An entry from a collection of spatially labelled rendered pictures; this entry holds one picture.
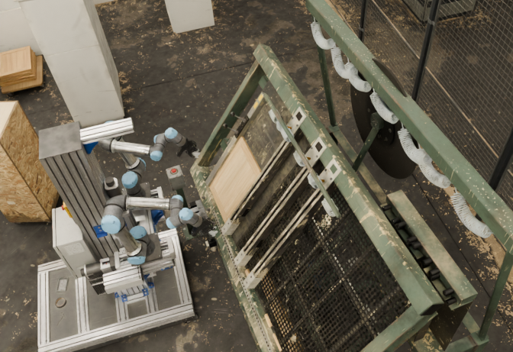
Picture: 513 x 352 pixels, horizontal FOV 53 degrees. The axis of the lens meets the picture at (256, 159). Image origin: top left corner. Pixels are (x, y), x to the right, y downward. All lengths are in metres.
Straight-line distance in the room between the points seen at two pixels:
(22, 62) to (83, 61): 1.58
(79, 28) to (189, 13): 2.19
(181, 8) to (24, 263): 3.80
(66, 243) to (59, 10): 2.47
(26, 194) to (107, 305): 1.32
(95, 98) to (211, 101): 1.33
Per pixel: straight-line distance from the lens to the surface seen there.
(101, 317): 4.66
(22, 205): 5.39
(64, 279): 4.95
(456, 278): 2.85
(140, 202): 3.36
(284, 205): 3.40
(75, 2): 5.40
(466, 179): 2.70
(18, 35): 7.62
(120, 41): 7.55
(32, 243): 5.58
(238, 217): 3.83
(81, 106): 6.14
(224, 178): 4.09
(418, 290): 2.66
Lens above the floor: 4.22
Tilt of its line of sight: 49 degrees down
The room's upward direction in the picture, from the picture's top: 6 degrees counter-clockwise
